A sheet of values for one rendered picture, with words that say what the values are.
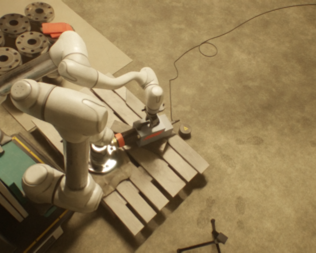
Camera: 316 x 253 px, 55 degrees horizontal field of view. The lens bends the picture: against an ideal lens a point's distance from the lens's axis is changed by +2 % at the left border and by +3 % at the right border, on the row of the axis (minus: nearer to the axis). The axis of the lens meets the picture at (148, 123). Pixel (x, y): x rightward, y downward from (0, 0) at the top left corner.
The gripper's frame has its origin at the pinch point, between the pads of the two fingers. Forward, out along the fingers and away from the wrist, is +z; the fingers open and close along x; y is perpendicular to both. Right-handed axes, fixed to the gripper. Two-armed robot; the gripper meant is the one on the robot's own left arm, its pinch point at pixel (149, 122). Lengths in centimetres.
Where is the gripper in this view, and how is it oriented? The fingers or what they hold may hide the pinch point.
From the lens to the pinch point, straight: 213.4
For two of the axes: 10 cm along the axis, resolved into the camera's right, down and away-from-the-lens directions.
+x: 4.4, 7.9, -4.1
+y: -8.9, 3.3, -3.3
